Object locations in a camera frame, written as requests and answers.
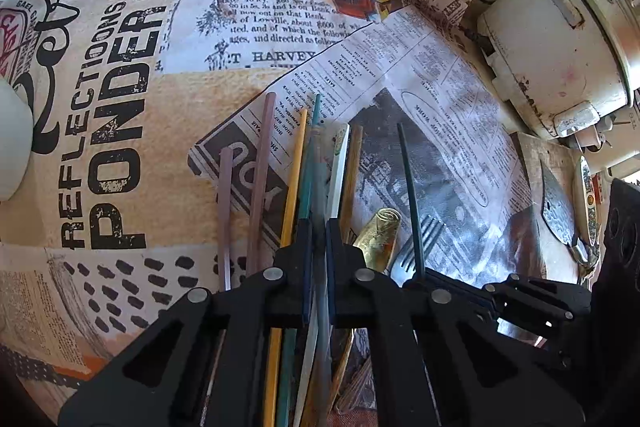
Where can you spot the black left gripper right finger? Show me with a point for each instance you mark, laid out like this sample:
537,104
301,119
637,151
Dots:
436,360

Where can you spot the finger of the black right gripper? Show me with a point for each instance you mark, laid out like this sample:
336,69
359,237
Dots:
518,289
433,280

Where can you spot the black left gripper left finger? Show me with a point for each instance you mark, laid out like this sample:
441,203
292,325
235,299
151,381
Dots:
203,361

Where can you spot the dark navy chopstick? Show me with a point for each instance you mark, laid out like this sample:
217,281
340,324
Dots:
418,251

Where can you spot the grey translucent chopstick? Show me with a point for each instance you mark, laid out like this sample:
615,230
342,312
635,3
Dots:
323,379

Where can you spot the short mauve chopstick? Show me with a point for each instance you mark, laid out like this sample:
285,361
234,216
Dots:
224,218

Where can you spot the long mauve chopstick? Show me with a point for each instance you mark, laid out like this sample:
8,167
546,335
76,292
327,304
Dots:
259,187

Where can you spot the wooden cutting board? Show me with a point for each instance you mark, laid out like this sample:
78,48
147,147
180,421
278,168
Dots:
557,260

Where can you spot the yellow chopstick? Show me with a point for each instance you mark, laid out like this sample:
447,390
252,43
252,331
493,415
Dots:
275,338

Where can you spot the teal green chopstick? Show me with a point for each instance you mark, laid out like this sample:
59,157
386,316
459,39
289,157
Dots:
304,189

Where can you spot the metal spatula blade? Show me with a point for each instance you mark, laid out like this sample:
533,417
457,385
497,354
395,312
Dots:
558,214

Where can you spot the patterned ceramic spoon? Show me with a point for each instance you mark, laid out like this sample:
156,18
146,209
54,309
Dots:
585,206

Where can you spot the gold spoon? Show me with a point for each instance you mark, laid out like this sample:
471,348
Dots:
378,238

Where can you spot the brown chopstick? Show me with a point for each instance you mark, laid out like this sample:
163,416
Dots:
347,205

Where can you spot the white chopstick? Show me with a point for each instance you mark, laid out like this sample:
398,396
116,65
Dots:
331,209

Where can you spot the white rice cooker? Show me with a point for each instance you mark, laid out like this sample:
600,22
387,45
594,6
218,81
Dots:
563,64

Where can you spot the printed newspaper-pattern tablecloth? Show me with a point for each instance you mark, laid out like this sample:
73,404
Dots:
132,102

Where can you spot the white ceramic cup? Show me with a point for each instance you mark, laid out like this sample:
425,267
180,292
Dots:
15,140

